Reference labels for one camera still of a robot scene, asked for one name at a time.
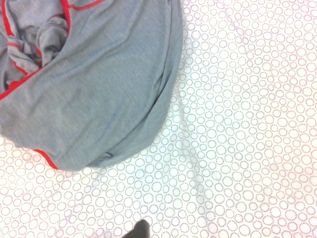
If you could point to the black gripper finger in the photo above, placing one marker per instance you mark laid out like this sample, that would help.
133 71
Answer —
142 230

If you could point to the white circle-patterned bed sheet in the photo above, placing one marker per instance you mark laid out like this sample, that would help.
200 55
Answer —
235 129

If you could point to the grey shirt with red trim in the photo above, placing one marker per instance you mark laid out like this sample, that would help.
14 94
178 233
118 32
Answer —
99 86

